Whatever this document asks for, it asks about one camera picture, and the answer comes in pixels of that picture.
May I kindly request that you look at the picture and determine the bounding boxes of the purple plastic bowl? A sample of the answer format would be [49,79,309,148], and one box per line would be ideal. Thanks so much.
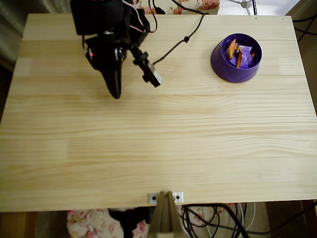
[210,33,263,84]

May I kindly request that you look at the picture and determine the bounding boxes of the floral cloth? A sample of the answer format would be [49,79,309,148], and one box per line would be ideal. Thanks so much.
[132,0,221,15]

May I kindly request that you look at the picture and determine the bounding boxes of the grey curtain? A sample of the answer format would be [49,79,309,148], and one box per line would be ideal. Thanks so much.
[0,0,72,72]

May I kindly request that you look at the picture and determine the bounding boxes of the floral cushion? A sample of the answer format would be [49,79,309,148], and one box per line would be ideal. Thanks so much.
[66,203,236,238]

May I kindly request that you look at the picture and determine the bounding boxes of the grey metal star base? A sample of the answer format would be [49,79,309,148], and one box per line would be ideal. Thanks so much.
[219,0,258,16]

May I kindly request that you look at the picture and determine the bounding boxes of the black gripper camera with mount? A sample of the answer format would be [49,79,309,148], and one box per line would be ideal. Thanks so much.
[127,42,163,88]

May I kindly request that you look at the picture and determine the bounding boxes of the white red servo wires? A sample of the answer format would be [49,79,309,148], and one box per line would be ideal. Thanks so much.
[122,0,151,33]

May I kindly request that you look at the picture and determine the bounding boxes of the black power cable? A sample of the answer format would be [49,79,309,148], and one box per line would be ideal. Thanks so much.
[148,0,166,33]

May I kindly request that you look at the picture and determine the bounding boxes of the black camera cable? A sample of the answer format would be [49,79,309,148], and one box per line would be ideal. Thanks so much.
[151,0,210,65]

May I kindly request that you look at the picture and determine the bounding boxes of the silver metal bracket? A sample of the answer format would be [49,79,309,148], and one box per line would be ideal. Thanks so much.
[148,191,184,205]

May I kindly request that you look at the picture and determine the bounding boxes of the tan camera stand post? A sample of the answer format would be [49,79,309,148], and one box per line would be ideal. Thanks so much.
[148,190,186,238]

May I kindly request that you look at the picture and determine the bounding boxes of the thick black cable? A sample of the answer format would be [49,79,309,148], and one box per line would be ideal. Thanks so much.
[182,203,251,238]

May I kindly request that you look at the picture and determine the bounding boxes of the white cable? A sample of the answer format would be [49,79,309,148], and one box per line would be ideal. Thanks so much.
[205,202,257,238]

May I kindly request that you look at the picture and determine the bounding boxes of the thin black cable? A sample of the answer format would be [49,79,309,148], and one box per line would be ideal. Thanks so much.
[182,201,317,236]
[293,13,317,44]

